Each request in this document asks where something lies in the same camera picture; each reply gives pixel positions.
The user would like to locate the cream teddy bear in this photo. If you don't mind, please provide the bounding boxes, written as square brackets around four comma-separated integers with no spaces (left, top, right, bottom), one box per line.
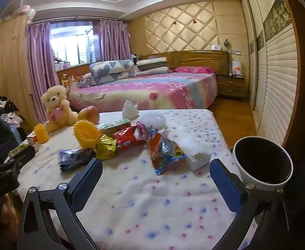
[42,85,79,133]

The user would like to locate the orange blue snack bag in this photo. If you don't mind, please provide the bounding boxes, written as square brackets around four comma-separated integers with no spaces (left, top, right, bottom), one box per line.
[149,131,186,175]

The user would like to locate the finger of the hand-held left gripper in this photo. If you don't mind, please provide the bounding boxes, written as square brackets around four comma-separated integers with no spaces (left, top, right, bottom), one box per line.
[2,148,36,174]

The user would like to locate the pink plastic bag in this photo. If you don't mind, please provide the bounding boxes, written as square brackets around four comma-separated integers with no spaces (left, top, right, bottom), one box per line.
[15,5,36,23]

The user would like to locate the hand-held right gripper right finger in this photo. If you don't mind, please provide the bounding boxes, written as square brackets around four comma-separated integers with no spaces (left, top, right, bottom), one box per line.
[210,158,289,250]

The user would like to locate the bottles on window sill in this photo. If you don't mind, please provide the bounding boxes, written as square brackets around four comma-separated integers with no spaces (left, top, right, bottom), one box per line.
[54,57,72,71]

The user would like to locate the white bin with black inside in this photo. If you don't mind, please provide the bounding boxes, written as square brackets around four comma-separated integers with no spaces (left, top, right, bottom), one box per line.
[232,136,293,191]

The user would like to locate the window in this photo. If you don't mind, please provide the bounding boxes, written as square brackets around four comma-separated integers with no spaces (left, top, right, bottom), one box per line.
[50,22,96,64]

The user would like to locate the green snack packet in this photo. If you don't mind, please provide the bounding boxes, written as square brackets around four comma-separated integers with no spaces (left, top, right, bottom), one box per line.
[8,144,35,157]

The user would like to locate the pink pillow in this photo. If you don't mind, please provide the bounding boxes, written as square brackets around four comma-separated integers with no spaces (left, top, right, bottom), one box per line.
[175,66,212,74]

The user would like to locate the clear plastic wrapper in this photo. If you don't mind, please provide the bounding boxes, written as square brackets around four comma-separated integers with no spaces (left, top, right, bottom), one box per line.
[152,129,170,141]

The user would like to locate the white orange paper bag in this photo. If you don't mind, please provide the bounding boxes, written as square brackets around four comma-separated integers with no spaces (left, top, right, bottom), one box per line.
[231,60,244,77]

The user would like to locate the purple curtain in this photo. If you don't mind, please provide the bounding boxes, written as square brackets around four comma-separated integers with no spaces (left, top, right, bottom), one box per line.
[28,22,53,123]
[94,19,131,63]

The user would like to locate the gold foil wrapper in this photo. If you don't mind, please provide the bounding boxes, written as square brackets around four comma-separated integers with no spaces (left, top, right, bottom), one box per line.
[95,135,117,160]

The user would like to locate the yellow fluted cake cup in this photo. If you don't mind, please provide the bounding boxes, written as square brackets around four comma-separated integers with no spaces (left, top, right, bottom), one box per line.
[73,120,101,149]

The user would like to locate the white flower print blanket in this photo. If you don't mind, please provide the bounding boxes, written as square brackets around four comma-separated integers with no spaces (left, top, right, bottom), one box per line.
[17,109,259,250]

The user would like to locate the small wooden crib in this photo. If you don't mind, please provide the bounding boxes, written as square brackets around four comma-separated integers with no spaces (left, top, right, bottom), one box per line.
[59,74,77,89]

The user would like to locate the pink foil wrapper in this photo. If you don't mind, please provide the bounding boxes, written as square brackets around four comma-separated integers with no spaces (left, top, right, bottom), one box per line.
[134,122,149,141]

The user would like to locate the yellow ribbed plastic cup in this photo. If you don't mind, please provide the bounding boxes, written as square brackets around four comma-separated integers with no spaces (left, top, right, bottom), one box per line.
[34,124,49,144]

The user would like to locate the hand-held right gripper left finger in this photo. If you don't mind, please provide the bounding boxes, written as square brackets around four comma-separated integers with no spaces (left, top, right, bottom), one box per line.
[17,157,103,250]

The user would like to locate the white tissue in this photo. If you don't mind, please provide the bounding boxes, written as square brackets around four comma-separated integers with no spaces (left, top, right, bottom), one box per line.
[123,99,139,117]

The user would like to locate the wooden headboard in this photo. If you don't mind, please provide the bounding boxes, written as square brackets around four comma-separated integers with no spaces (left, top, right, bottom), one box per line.
[138,50,229,75]

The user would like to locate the white pillow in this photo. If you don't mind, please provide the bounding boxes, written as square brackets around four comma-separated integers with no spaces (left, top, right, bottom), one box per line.
[136,66,170,76]

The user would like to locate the green carton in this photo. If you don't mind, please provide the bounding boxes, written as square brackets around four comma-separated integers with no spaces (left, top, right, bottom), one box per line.
[97,118,131,136]

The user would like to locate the blue snack wrapper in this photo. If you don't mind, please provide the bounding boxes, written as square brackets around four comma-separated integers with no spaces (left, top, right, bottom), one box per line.
[58,148,96,172]

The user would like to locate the white slatted sliding wardrobe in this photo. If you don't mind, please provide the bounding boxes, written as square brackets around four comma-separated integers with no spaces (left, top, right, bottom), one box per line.
[239,0,299,146]

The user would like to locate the white spiky ball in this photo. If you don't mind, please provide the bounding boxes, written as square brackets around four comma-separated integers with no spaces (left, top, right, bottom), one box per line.
[139,113,167,131]

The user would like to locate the folded heart print quilt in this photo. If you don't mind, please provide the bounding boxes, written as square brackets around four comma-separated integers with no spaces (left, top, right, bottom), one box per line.
[89,59,139,85]

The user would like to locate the grey striped pillow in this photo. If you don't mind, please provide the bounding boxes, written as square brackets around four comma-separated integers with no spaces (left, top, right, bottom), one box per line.
[137,57,168,71]

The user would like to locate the tall wooden cabinet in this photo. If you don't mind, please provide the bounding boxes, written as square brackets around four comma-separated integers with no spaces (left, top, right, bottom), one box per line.
[0,13,36,120]

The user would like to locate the wooden nightstand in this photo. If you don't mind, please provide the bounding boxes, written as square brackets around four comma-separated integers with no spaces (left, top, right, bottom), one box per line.
[217,74,247,99]

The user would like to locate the pile of clothes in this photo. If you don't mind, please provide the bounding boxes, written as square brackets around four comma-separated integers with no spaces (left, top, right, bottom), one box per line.
[0,96,23,146]

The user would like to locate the bed with pink floral sheet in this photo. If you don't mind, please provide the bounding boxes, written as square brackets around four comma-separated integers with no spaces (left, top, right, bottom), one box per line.
[69,72,218,111]

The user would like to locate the red snack wrapper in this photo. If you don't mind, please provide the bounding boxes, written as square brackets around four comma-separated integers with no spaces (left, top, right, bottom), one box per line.
[112,126,140,151]

